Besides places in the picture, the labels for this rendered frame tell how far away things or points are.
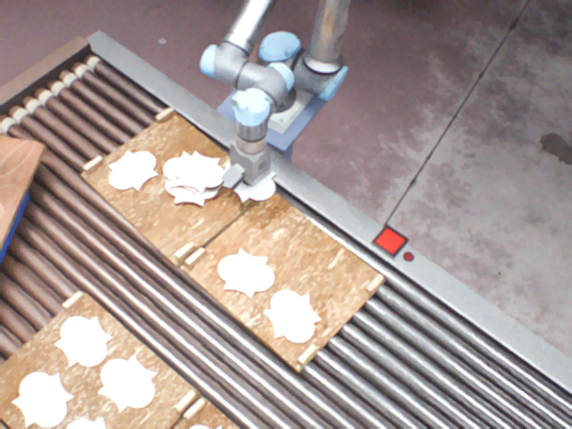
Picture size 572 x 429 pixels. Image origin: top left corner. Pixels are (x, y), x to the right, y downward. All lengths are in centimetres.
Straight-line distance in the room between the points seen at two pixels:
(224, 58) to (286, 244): 53
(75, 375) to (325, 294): 65
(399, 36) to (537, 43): 77
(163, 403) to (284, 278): 45
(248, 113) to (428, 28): 250
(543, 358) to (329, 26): 103
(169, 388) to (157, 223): 47
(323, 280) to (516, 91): 218
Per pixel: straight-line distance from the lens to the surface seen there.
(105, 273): 188
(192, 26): 380
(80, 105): 223
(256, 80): 164
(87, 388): 174
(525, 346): 191
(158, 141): 208
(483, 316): 191
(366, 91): 354
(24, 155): 199
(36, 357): 180
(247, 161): 168
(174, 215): 192
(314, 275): 183
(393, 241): 193
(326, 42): 193
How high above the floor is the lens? 255
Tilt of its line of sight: 57 degrees down
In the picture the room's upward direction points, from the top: 6 degrees clockwise
